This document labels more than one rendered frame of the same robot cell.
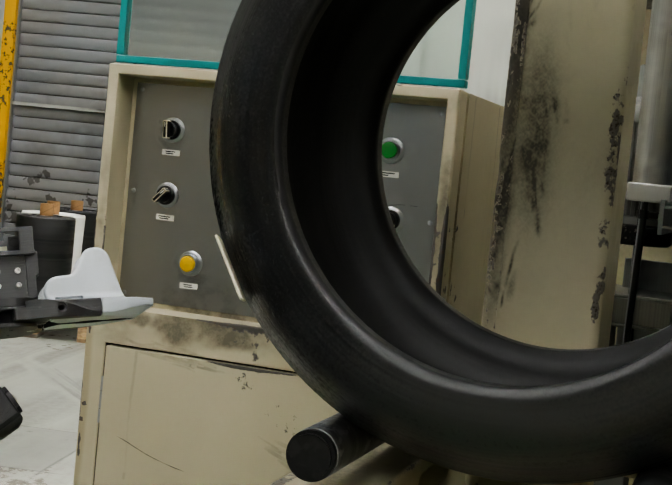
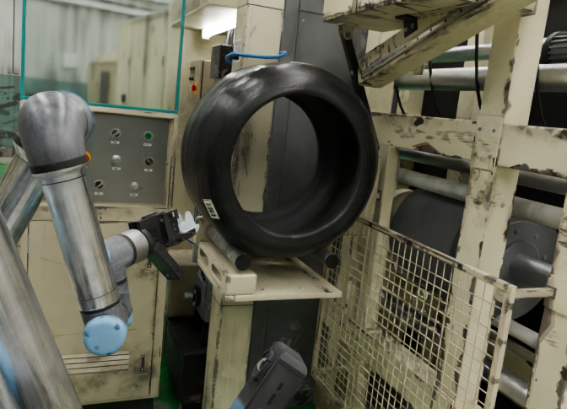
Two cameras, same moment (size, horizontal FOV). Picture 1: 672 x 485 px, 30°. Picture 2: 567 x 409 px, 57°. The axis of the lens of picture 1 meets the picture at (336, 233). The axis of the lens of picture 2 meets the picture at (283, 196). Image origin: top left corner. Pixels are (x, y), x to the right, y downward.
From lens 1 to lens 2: 0.90 m
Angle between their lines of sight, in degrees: 42
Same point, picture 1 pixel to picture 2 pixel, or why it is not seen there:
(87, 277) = (187, 222)
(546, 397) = (308, 235)
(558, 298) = (252, 195)
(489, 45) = not seen: outside the picture
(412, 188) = (156, 149)
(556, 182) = (251, 159)
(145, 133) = not seen: hidden behind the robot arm
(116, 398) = (36, 242)
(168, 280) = not seen: hidden behind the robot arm
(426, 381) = (276, 236)
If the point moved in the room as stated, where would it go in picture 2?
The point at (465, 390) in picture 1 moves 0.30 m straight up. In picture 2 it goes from (287, 237) to (299, 131)
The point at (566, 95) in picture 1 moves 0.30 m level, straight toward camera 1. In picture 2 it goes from (255, 132) to (302, 142)
